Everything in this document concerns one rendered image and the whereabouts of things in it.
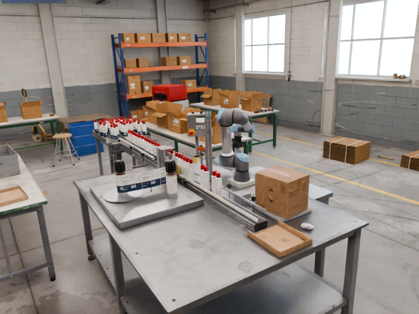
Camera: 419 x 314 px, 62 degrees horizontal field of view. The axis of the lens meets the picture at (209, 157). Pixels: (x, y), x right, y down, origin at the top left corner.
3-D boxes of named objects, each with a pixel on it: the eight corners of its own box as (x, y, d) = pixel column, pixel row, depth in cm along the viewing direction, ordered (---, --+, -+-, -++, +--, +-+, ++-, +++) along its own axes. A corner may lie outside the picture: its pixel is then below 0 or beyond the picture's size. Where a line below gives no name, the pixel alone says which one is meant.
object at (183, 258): (72, 183, 331) (72, 181, 330) (206, 155, 406) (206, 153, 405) (168, 316, 159) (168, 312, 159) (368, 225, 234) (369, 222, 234)
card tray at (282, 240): (247, 236, 222) (247, 230, 220) (277, 225, 235) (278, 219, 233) (280, 258, 197) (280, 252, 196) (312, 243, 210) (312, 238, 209)
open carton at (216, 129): (192, 141, 482) (191, 114, 471) (219, 135, 513) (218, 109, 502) (209, 146, 453) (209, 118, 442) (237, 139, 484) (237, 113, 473)
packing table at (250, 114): (191, 135, 854) (189, 104, 832) (217, 131, 897) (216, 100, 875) (249, 154, 680) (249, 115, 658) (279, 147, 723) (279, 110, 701)
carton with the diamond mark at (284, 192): (254, 205, 259) (254, 172, 252) (275, 197, 274) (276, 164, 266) (287, 219, 237) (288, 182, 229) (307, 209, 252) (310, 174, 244)
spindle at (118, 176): (115, 193, 281) (111, 159, 273) (126, 190, 285) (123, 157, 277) (119, 197, 274) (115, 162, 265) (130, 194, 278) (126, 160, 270)
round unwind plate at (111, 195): (98, 194, 285) (98, 192, 284) (134, 185, 300) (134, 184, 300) (110, 206, 260) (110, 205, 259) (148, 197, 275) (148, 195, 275)
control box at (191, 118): (189, 134, 302) (187, 112, 297) (208, 133, 301) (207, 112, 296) (187, 136, 293) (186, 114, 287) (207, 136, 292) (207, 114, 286)
